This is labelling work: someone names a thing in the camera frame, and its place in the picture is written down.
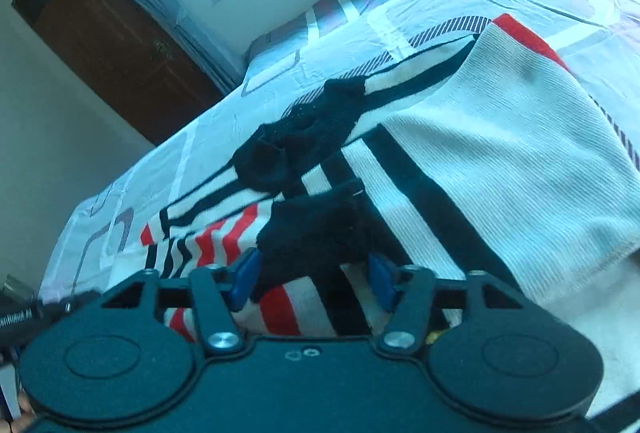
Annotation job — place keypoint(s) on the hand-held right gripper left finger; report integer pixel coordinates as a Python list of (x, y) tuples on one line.
[(244, 280)]

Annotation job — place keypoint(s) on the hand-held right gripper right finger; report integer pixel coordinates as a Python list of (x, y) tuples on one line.
[(381, 285)]

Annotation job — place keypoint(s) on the black knit cloth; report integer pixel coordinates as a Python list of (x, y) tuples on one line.
[(300, 133), (315, 233)]

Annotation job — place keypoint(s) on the black red white striped sweater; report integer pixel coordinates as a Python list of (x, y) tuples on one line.
[(475, 138)]

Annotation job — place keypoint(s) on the long purple striped pillow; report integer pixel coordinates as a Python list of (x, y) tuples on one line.
[(295, 43)]

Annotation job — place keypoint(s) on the brown wooden door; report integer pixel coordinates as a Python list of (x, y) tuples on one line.
[(110, 43)]

